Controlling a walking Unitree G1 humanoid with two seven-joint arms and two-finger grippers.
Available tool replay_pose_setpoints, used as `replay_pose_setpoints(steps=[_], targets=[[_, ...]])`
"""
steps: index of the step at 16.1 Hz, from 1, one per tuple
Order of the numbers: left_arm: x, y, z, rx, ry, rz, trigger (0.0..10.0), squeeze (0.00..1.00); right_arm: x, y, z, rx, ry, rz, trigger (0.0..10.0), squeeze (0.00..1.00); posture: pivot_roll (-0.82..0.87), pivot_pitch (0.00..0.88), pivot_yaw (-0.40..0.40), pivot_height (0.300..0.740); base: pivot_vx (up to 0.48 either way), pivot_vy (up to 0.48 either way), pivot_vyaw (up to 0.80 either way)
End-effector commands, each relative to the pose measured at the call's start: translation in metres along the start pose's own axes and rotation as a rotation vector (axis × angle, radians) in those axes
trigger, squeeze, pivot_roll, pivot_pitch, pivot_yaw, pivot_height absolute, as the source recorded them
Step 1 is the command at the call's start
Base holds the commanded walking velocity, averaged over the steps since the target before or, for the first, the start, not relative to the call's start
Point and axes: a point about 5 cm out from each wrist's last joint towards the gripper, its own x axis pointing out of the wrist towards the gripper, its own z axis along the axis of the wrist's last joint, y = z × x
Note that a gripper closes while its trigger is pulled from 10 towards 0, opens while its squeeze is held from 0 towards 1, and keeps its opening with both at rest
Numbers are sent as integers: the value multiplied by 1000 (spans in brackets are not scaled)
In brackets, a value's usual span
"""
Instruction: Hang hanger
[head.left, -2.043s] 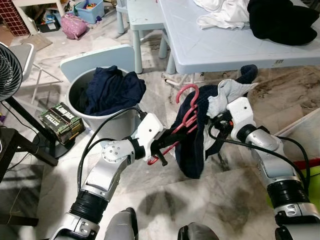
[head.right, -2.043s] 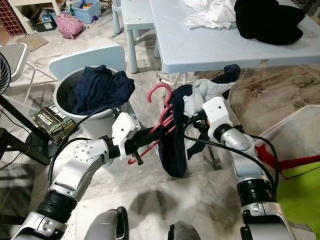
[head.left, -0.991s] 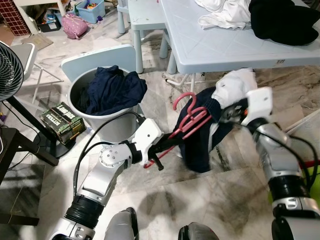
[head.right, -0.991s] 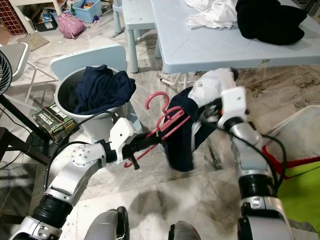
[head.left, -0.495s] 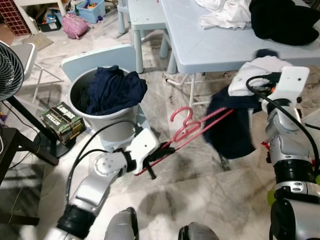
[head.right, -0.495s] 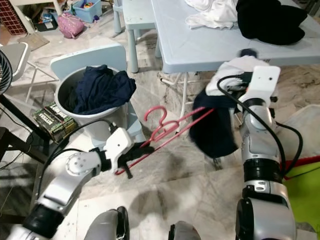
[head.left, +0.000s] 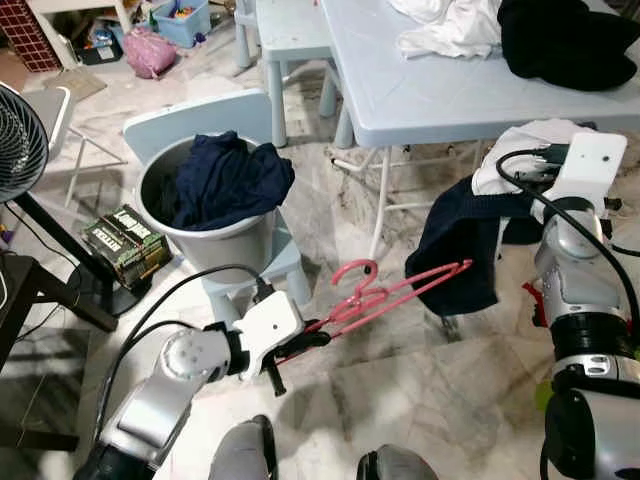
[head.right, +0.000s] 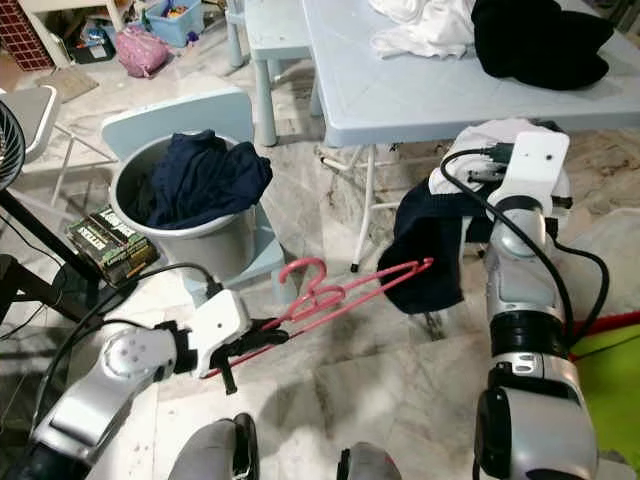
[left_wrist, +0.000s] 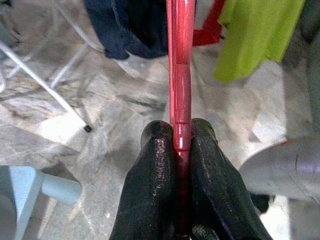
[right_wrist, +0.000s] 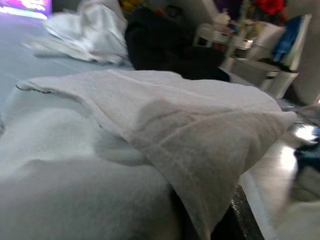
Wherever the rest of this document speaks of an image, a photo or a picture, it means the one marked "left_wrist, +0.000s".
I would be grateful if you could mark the red plastic hanger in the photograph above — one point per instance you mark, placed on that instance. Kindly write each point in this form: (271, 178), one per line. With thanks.
(180, 75)

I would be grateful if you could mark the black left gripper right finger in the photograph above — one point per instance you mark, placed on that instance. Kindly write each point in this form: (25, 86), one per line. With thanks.
(215, 195)

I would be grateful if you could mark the light blue plastic chair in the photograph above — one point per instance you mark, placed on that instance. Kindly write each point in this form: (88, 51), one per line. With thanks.
(25, 185)

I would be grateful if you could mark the navy blue garment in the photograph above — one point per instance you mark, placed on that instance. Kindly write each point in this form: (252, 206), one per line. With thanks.
(120, 30)

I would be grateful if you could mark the lime green printed shirt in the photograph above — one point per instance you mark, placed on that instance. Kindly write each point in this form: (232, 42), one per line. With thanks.
(250, 37)

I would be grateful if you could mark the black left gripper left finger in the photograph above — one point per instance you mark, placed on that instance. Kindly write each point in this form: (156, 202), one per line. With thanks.
(150, 195)

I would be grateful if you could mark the grey round plastic basket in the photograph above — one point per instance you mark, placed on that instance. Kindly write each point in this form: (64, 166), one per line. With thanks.
(275, 170)

